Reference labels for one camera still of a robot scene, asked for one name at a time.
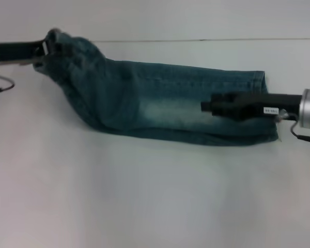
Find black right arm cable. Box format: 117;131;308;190
278;110;310;143

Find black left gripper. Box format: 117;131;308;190
0;38;69;67

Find blue denim shorts with embroidery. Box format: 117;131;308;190
32;28;279;147

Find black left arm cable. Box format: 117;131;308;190
0;75;16;94

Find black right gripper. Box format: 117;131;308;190
200;92;303;121

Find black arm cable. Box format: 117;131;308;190
0;75;16;94
278;110;310;143

